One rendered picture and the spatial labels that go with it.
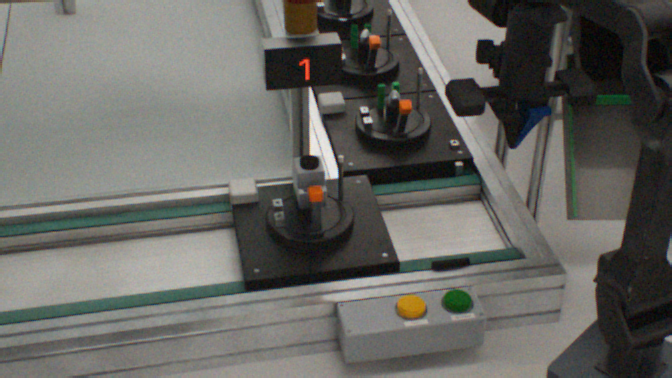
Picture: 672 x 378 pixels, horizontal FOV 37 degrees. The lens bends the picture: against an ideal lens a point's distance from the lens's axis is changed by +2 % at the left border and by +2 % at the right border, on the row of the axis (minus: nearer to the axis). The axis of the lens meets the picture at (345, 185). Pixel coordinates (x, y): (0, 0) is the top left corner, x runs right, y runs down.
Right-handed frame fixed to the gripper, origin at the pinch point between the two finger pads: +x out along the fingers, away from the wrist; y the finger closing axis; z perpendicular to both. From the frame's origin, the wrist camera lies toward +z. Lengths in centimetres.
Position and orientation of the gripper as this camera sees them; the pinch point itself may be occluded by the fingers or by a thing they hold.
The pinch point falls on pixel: (515, 125)
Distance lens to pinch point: 132.3
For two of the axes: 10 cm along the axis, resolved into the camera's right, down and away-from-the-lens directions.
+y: -9.8, 1.0, -1.6
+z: -1.9, -5.8, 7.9
